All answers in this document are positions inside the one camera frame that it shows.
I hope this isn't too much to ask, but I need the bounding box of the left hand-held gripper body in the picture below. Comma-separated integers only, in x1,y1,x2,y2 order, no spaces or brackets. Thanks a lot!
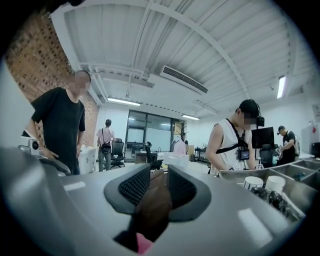
18,129,55,161

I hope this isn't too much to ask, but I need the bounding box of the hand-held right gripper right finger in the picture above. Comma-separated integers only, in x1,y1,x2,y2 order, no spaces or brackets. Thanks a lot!
149,164,299,256

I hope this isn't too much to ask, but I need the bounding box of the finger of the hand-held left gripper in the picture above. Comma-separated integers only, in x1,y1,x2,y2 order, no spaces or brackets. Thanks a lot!
39,157,73,177

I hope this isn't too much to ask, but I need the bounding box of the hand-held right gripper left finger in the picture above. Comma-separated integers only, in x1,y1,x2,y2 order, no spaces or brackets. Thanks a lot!
0,146,151,256

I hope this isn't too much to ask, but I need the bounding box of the brown bag with pink tag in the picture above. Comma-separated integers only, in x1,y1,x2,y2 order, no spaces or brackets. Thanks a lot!
133,169,174,243

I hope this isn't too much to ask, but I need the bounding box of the pink cloth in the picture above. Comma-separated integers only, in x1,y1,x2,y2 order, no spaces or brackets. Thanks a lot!
136,232,155,254

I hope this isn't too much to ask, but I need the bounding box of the wooden steel housekeeping cart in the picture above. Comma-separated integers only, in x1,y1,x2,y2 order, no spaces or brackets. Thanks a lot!
219,157,320,222

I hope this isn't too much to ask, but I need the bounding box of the white low cabinet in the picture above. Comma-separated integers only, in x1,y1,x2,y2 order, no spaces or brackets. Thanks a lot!
79,145,99,175

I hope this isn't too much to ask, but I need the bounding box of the white printed mug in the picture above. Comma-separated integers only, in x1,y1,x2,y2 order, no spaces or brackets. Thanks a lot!
243,175,265,193
264,175,286,195

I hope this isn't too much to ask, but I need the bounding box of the black floral pouch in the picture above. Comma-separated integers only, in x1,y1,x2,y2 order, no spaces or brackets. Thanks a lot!
250,186,299,221

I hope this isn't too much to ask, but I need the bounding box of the black office chair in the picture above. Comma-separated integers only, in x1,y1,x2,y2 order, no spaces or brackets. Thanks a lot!
259,143,279,169
144,141,164,171
109,138,126,169

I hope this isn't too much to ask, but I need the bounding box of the white storage box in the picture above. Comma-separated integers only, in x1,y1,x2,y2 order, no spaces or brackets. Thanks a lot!
163,152,190,168

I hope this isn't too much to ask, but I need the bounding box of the pink hanging garment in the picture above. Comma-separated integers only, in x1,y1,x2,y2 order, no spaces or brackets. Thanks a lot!
173,138,188,156

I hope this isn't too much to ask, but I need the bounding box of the dark office desk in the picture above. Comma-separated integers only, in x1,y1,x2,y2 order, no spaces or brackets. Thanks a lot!
134,149,159,165

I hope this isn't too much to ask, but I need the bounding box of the dark framed glass partition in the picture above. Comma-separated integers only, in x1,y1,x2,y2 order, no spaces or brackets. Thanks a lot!
127,109,186,153

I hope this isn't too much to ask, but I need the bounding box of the white cabinet with red label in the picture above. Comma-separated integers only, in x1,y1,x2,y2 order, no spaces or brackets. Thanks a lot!
300,123,320,158

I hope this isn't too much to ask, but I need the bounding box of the ceiling air vent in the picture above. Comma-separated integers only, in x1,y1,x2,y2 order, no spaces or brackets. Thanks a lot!
159,65,209,95

